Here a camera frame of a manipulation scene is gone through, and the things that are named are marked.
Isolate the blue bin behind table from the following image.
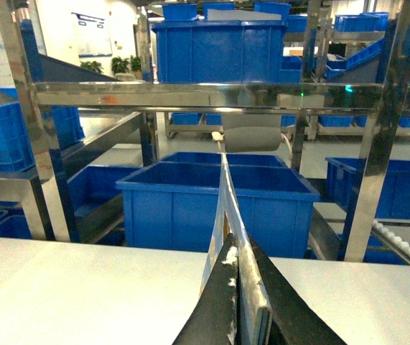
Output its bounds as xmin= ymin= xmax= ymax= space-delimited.
xmin=116 ymin=152 xmax=320 ymax=258

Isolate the grey office chair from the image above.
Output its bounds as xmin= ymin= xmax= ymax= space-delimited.
xmin=211 ymin=114 xmax=292 ymax=154

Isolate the blue bin on rollers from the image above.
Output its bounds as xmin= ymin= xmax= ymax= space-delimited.
xmin=325 ymin=157 xmax=410 ymax=219

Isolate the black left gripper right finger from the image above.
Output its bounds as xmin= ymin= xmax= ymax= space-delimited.
xmin=250 ymin=239 xmax=345 ymax=344

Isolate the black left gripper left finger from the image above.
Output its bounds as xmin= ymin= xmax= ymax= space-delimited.
xmin=174 ymin=234 xmax=238 ymax=344

